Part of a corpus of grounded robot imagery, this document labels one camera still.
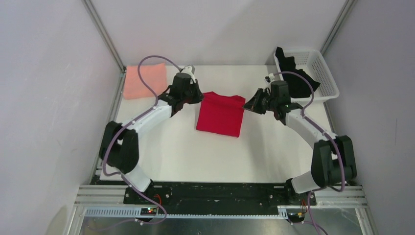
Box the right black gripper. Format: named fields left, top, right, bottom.
left=243, top=88, right=278, bottom=115

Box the red t shirt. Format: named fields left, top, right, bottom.
left=196, top=92, right=246, bottom=138

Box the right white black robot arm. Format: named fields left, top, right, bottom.
left=243, top=81, right=357, bottom=205

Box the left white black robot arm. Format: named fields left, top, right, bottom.
left=99, top=67, right=204, bottom=204

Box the black t shirt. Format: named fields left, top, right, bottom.
left=275, top=47, right=320, bottom=98

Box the folded pink t shirt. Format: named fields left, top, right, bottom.
left=122, top=63, right=168, bottom=100

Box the white plastic basket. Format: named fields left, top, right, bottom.
left=283, top=48, right=340, bottom=103

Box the right controller board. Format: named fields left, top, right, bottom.
left=286, top=211, right=308, bottom=225

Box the controller board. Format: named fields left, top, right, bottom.
left=286, top=211, right=308, bottom=225
left=140, top=207, right=158, bottom=216

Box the left controller board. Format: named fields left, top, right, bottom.
left=140, top=207, right=158, bottom=216

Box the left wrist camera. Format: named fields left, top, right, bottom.
left=180, top=65, right=196, bottom=83

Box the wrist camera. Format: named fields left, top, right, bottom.
left=180, top=65, right=196, bottom=83
left=265, top=73, right=275, bottom=83

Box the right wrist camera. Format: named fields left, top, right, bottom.
left=265, top=73, right=275, bottom=83

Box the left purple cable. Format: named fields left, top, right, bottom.
left=102, top=55, right=182, bottom=226

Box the purple cable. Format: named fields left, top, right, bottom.
left=102, top=55, right=182, bottom=226
left=272, top=71, right=347, bottom=235

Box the left aluminium frame post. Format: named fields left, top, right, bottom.
left=81, top=0, right=125, bottom=72

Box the aluminium frame post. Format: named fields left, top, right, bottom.
left=81, top=0, right=125, bottom=72
left=320, top=0, right=358, bottom=56

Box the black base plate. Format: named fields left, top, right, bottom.
left=123, top=181, right=307, bottom=216

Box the grey slotted cable duct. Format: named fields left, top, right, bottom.
left=84, top=207, right=289, bottom=219

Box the right aluminium frame post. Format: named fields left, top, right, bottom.
left=320, top=0, right=358, bottom=56

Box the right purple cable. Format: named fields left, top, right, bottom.
left=272, top=71, right=347, bottom=235

